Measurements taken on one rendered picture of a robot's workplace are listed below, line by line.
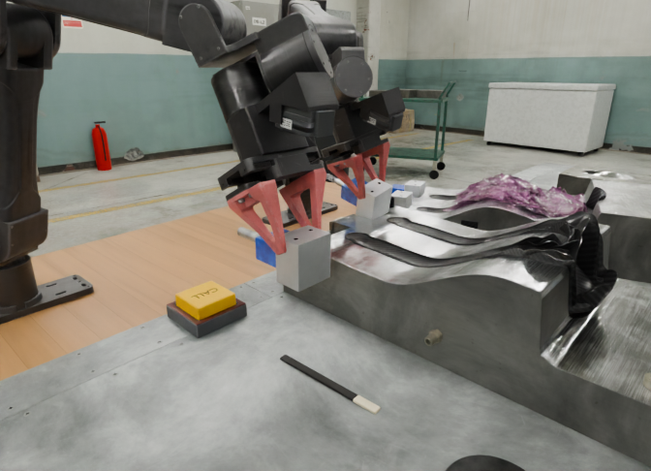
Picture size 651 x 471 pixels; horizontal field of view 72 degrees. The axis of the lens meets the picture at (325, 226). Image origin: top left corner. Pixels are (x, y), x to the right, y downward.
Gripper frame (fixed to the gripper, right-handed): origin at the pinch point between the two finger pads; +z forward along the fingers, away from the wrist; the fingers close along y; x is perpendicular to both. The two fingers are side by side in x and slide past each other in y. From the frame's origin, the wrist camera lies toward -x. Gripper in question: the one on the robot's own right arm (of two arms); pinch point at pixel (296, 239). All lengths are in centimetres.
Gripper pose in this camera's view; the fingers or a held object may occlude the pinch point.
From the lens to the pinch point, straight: 49.6
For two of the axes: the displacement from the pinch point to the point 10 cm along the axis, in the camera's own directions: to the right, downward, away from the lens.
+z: 3.5, 9.4, -0.2
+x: -6.4, 2.5, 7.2
